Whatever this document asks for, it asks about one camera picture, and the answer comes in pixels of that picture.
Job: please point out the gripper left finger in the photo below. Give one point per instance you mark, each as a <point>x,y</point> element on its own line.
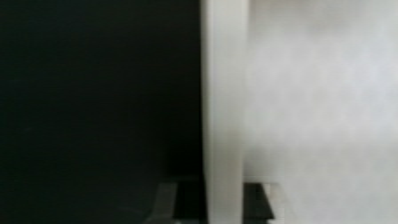
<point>161,214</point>

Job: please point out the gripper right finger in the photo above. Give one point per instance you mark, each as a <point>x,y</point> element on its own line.
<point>257,212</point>

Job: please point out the white square desk top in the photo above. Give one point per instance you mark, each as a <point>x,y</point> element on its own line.
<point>300,108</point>

